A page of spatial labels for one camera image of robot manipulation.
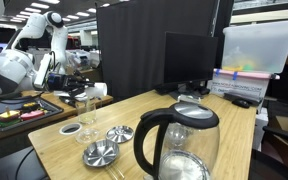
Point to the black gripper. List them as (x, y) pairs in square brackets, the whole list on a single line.
[(60, 82)]

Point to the white plastic cup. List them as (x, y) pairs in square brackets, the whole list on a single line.
[(99, 89)]

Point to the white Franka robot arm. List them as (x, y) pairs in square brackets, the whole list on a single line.
[(10, 73)]

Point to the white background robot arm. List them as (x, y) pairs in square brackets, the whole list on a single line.
[(60, 40)]

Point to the clear glass cup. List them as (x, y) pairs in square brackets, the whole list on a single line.
[(86, 115)]

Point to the black plastic tray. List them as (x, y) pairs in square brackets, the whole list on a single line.
[(49, 108)]

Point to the wooden side table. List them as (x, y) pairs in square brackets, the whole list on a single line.
[(50, 118)]

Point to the dark toy with yellow band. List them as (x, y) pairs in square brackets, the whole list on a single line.
[(30, 106)]

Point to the pink toy block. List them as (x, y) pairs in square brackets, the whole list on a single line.
[(32, 115)]

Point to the round steel lid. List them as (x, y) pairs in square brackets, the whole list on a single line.
[(119, 134)]

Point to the black curtain divider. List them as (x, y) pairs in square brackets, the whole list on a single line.
[(130, 46)]

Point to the ceiling light panel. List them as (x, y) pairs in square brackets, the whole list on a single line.
[(82, 14), (39, 5), (72, 17)]

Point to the yellow green toy sandwich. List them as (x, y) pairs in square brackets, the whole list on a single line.
[(9, 117)]

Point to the black computer monitor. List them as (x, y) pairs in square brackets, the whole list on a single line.
[(190, 58)]

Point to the black rounded object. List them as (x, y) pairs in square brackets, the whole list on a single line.
[(204, 90)]

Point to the white printed cardboard box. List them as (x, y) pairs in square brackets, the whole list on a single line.
[(240, 87)]

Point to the black computer mouse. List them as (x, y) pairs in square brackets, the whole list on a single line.
[(240, 103)]

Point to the black flat device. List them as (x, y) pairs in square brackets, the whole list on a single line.
[(250, 97)]

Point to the pink bin lid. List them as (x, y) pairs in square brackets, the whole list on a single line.
[(250, 74)]

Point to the clear plastic storage bin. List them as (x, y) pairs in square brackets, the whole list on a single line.
[(260, 46)]

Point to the black armrest chair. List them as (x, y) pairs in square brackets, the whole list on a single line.
[(280, 136)]

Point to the brown cardboard box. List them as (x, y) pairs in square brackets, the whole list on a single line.
[(284, 123)]

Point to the white wrist camera mount bar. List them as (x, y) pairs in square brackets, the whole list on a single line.
[(43, 71)]

